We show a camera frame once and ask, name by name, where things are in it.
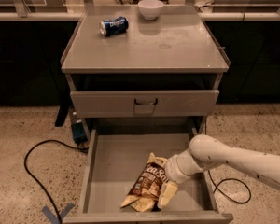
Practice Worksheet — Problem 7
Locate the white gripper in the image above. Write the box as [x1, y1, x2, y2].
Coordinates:
[157, 149, 205, 209]

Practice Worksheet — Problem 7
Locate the brown sea salt chip bag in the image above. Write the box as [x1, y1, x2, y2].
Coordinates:
[120, 153, 169, 212]

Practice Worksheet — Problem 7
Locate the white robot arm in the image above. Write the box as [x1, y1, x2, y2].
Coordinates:
[157, 134, 280, 209]

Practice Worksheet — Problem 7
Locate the open grey middle drawer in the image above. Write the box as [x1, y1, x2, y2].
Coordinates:
[63, 129, 233, 224]

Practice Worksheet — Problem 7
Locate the closed grey top drawer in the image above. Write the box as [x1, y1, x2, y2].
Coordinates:
[71, 90, 219, 118]

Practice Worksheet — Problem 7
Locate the grey drawer cabinet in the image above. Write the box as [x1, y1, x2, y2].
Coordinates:
[62, 14, 230, 134]

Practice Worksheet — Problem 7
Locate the long white back counter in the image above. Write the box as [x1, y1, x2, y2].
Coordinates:
[0, 5, 280, 21]

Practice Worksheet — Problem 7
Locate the blue power adapter box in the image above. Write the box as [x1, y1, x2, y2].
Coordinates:
[71, 122, 88, 144]

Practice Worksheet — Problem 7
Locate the blue tape cross on floor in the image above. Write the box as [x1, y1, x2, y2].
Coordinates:
[41, 203, 77, 224]

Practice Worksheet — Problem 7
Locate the blue soda can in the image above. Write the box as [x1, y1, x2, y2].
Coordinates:
[99, 16, 129, 37]

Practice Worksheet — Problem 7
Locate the white bowl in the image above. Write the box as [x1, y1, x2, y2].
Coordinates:
[138, 0, 164, 21]

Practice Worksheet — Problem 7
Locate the black cable on right floor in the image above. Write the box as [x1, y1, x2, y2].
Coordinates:
[203, 121, 252, 205]

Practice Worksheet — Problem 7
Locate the black cable on floor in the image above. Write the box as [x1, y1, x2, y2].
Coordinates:
[203, 121, 252, 205]
[23, 139, 90, 224]

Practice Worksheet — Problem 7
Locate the black cable on left floor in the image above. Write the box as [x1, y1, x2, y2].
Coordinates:
[23, 139, 90, 224]

